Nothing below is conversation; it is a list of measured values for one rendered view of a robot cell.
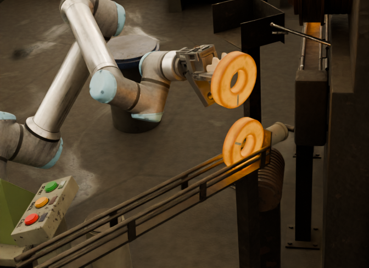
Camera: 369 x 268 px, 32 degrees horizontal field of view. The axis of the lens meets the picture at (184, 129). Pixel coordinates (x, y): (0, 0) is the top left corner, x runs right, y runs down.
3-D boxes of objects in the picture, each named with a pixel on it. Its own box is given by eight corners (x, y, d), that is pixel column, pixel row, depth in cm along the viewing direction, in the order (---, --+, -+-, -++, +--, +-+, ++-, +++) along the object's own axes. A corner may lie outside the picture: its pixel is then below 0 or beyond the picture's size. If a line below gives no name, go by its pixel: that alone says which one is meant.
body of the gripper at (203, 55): (196, 53, 173) (169, 54, 182) (205, 83, 176) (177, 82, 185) (216, 44, 177) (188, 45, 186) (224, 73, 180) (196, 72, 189)
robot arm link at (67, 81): (3, 146, 257) (88, -16, 234) (42, 157, 267) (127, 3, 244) (10, 168, 245) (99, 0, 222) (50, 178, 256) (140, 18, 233)
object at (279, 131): (288, 143, 192) (289, 125, 190) (269, 153, 187) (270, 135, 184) (272, 136, 196) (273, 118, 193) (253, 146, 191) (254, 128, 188)
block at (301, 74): (328, 134, 208) (330, 68, 196) (328, 148, 202) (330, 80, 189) (295, 133, 211) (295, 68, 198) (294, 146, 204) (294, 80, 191)
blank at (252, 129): (252, 173, 187) (243, 169, 189) (270, 124, 186) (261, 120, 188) (224, 169, 175) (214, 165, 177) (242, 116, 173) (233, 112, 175)
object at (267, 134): (270, 163, 188) (272, 131, 183) (269, 164, 188) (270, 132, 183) (251, 155, 193) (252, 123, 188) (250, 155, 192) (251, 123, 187)
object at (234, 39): (256, 133, 318) (252, -6, 280) (284, 158, 297) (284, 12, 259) (220, 144, 311) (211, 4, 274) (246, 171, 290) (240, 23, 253)
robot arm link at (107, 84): (62, -27, 226) (110, 76, 177) (93, -13, 233) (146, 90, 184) (48, 0, 230) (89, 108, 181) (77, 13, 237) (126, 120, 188)
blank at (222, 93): (258, 47, 172) (249, 44, 174) (219, 62, 163) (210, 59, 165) (255, 99, 179) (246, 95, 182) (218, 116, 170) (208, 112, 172)
